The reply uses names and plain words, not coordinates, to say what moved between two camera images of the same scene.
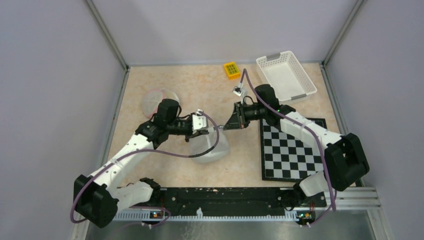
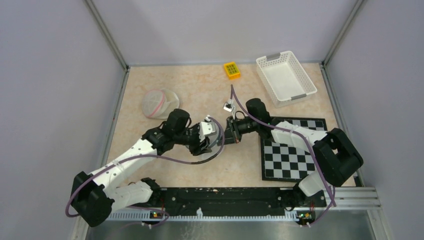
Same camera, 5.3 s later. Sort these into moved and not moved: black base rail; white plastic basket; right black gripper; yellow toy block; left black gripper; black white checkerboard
Moved: left black gripper; right black gripper
Not moved: yellow toy block; black white checkerboard; black base rail; white plastic basket
